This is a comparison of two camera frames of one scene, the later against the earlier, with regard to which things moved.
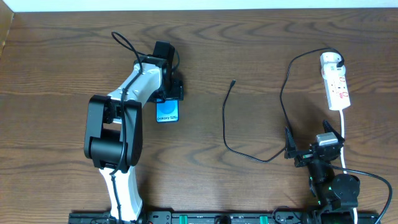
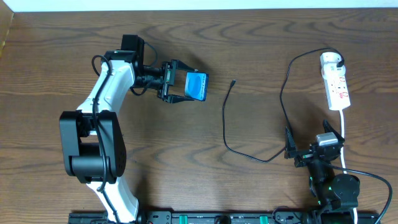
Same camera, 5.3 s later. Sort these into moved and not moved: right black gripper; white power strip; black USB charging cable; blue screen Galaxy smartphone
Moved: blue screen Galaxy smartphone
Not moved: right black gripper; white power strip; black USB charging cable
